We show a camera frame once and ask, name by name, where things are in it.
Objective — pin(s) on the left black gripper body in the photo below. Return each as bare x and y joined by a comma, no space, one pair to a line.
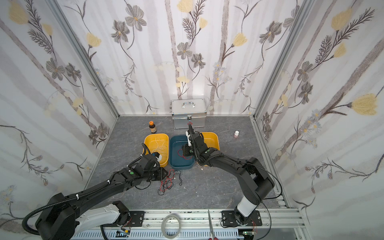
162,173

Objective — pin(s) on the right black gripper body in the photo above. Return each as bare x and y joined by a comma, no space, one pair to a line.
192,142

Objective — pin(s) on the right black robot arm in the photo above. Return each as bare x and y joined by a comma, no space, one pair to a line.
255,181

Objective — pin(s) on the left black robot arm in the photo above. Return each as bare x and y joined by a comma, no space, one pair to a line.
60,218

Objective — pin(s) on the right yellow plastic bin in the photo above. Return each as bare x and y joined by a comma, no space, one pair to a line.
209,146

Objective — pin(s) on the yellow plastic bin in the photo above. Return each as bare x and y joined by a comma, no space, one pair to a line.
209,146
159,143

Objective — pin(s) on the teal plastic bin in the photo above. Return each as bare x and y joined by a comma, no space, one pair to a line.
176,159

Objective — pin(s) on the left yellow plastic bin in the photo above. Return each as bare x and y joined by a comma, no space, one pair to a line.
159,143

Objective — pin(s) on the silver metal case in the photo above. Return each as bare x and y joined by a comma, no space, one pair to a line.
191,111

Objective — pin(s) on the brown bottle orange cap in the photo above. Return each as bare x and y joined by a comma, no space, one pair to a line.
152,127

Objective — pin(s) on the small white pink bottle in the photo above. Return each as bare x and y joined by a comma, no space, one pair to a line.
236,134

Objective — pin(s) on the grey tape roll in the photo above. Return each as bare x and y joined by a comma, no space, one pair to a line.
171,226

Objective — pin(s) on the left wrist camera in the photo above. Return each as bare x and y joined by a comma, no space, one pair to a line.
157,156

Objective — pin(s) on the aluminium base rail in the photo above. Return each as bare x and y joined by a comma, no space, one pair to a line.
196,225

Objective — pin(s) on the red handled scissors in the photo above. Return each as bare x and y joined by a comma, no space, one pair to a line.
212,233

